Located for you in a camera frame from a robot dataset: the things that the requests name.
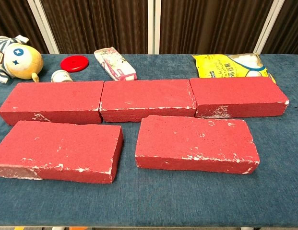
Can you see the red foam brick grey patch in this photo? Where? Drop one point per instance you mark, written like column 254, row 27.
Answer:
column 57, row 146

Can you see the floral tissue pack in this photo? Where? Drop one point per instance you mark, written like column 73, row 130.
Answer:
column 115, row 63

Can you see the yellow marshmallow bag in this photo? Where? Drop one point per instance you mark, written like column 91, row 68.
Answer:
column 216, row 67

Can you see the blue table cloth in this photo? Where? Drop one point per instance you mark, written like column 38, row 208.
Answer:
column 148, row 198

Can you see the red round plastic disc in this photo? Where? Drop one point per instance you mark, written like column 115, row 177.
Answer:
column 74, row 63

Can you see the small white jar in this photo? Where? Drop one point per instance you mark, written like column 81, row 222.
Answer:
column 61, row 76

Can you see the brown fabric divider panel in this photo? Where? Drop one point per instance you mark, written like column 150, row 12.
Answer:
column 98, row 24
column 290, row 26
column 14, row 19
column 211, row 24

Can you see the striped yellow plush toy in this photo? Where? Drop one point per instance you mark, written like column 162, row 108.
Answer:
column 21, row 62

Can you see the white divider frame post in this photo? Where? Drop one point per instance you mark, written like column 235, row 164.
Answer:
column 268, row 26
column 153, row 26
column 44, row 26

